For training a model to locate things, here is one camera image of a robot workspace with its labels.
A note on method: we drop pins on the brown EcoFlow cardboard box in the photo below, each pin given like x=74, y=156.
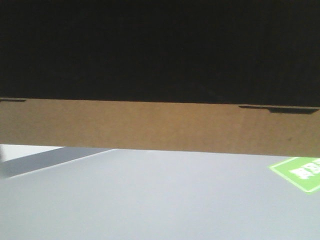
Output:
x=221, y=76

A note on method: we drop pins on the green floor sticker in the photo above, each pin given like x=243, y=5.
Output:
x=302, y=172

